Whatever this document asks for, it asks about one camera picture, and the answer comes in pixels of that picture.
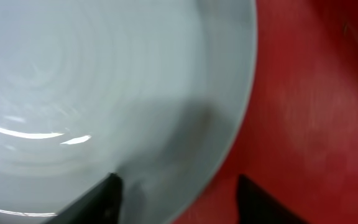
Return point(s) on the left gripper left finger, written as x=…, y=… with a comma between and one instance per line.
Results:
x=100, y=205

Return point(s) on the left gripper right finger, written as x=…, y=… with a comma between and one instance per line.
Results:
x=256, y=206

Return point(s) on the light blue plate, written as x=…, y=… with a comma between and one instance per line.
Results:
x=152, y=90

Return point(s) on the red plastic tray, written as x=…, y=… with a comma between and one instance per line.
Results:
x=299, y=139

